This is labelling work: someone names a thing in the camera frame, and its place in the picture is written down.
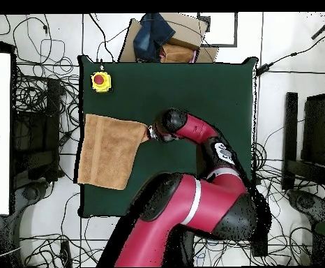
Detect black power adapter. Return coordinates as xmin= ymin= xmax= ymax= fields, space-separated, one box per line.
xmin=255 ymin=64 xmax=274 ymax=78

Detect brown cardboard box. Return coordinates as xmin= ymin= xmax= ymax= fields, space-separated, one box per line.
xmin=117 ymin=12 xmax=220 ymax=64

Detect grey stand base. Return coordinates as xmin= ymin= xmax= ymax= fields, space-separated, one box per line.
xmin=10 ymin=178 xmax=58 ymax=227

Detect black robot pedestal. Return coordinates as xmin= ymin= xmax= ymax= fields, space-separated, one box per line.
xmin=167 ymin=227 xmax=196 ymax=267

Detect black round foot knob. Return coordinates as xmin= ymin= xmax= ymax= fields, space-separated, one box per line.
xmin=297 ymin=193 xmax=315 ymax=210
xmin=22 ymin=185 xmax=39 ymax=201

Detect black power strip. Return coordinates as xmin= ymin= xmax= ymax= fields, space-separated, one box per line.
xmin=251 ymin=231 xmax=269 ymax=258

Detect yellow emergency stop button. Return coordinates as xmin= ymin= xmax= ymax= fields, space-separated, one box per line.
xmin=90 ymin=70 xmax=114 ymax=94

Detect light brown folded cloth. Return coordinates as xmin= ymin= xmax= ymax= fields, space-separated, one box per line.
xmin=160 ymin=43 xmax=196 ymax=64

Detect tan terry towel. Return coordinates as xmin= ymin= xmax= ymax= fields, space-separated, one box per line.
xmin=77 ymin=113 xmax=150 ymax=191

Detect blue denim jeans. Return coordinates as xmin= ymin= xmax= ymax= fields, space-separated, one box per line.
xmin=133 ymin=13 xmax=177 ymax=63

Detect long black flat bar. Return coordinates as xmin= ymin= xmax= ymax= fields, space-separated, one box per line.
xmin=281 ymin=91 xmax=299 ymax=193

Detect dark stand base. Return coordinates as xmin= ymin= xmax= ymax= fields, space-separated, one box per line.
xmin=287 ymin=188 xmax=325 ymax=234

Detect dark green tablecloth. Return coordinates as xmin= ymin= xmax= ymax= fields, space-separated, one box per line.
xmin=77 ymin=54 xmax=259 ymax=220

